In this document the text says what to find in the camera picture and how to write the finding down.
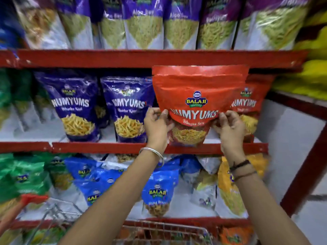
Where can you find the person's left hand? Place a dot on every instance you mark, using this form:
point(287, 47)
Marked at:
point(155, 130)

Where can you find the person's right hand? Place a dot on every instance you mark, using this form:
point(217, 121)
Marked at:
point(231, 136)

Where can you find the person's right thumb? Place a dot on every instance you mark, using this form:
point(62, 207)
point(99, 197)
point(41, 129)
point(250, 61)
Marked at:
point(222, 118)

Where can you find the person's left thumb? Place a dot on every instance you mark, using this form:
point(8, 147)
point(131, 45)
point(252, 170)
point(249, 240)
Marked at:
point(164, 115)

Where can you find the red snack packet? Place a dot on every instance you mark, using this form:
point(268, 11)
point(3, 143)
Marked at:
point(251, 99)
point(196, 84)

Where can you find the person's right forearm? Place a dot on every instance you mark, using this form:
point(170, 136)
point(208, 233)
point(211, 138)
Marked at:
point(260, 206)

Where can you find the person's left forearm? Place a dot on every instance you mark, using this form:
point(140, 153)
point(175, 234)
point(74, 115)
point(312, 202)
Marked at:
point(115, 201)

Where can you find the silver bangle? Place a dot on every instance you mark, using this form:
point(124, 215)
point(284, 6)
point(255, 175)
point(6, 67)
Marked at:
point(153, 150)

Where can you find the dark blue snack packet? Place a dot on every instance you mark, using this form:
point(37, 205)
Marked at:
point(101, 112)
point(74, 104)
point(127, 104)

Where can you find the black thread wristband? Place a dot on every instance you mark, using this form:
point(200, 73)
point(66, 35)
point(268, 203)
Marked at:
point(245, 174)
point(240, 165)

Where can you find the light blue snack packet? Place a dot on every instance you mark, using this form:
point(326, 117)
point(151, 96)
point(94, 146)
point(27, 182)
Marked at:
point(80, 168)
point(94, 187)
point(189, 165)
point(159, 188)

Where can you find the red metal shelf rack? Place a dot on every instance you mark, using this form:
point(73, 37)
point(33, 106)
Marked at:
point(143, 58)
point(304, 160)

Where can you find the yellow snack packet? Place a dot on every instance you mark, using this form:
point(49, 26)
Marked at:
point(227, 191)

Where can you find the row of purple snack packets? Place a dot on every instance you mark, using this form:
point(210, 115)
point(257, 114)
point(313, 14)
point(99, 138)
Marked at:
point(153, 22)

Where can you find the pile of yellow snack packets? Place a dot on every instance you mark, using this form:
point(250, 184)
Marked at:
point(311, 56)

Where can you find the orange snack packet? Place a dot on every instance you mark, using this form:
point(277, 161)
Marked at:
point(235, 236)

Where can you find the green and silver snack packet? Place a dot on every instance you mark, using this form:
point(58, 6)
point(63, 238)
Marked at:
point(6, 99)
point(25, 99)

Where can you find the bright green snack packet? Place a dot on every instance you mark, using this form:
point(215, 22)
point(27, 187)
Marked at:
point(28, 178)
point(6, 176)

